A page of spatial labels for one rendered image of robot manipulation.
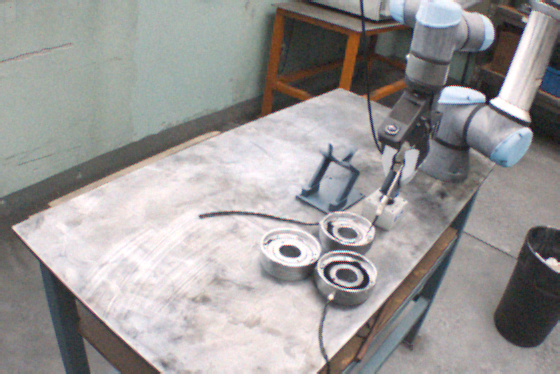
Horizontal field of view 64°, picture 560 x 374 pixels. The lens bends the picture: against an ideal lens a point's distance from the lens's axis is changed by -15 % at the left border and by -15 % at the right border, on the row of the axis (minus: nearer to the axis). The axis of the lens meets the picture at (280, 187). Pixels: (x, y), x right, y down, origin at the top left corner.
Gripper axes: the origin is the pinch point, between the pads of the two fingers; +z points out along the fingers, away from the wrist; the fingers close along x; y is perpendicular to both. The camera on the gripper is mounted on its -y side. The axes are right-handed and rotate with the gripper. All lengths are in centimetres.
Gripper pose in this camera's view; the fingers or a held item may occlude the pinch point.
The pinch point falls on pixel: (394, 179)
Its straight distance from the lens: 98.1
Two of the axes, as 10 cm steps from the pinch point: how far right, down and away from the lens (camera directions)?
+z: -1.4, 8.4, 5.2
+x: -7.6, -4.3, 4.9
